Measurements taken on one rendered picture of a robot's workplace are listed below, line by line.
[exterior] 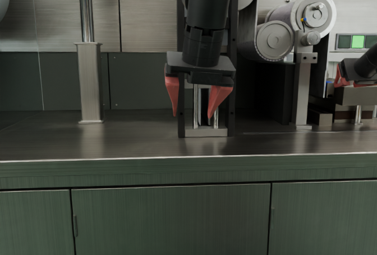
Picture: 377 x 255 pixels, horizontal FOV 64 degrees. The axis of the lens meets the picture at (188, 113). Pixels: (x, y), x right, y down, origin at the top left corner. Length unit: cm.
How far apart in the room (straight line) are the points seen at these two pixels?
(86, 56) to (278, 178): 70
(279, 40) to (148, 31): 54
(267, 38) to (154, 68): 51
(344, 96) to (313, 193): 37
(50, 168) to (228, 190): 42
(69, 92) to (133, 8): 43
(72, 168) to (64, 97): 67
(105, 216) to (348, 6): 124
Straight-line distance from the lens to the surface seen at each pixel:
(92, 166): 73
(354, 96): 111
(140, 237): 83
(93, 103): 107
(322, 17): 106
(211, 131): 87
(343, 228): 95
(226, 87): 46
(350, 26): 151
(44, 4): 138
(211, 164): 72
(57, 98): 138
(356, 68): 91
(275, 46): 102
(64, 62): 136
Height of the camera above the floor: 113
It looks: 11 degrees down
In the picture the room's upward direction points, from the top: straight up
